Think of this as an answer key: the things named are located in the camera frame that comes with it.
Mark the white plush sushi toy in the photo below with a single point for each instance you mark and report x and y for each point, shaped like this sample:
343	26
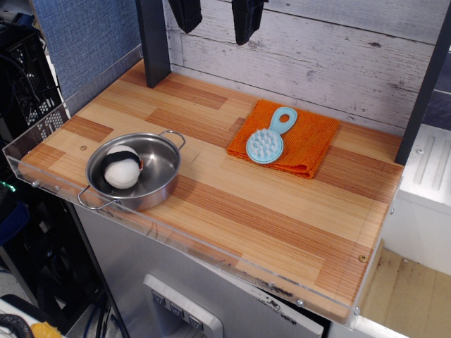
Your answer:
121	167

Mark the dark grey left post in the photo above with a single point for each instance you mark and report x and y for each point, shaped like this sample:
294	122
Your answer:
154	43

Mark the orange folded cloth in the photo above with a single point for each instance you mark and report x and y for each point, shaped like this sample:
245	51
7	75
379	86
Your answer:
305	141

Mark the dark grey right post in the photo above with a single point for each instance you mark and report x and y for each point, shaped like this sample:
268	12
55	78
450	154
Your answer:
426	89

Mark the black perforated crate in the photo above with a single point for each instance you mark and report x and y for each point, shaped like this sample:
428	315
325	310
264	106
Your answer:
29	92

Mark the blue fabric partition panel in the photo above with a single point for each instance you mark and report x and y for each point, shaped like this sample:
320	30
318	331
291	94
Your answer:
91	44

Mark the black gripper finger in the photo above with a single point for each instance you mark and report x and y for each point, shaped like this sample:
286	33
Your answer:
247	17
187	13

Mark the dark grey post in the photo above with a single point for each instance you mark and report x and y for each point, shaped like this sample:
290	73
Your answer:
426	89
154	43

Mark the white grooved side box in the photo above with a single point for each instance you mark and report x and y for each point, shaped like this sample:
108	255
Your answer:
417	226

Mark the light blue scalp brush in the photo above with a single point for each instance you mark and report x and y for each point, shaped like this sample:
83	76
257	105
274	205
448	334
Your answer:
266	146

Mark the clear acrylic table guard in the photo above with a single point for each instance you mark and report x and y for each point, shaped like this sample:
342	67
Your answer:
308	241

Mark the stainless steel pot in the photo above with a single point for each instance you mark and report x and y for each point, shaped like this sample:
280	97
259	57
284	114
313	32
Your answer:
161	159

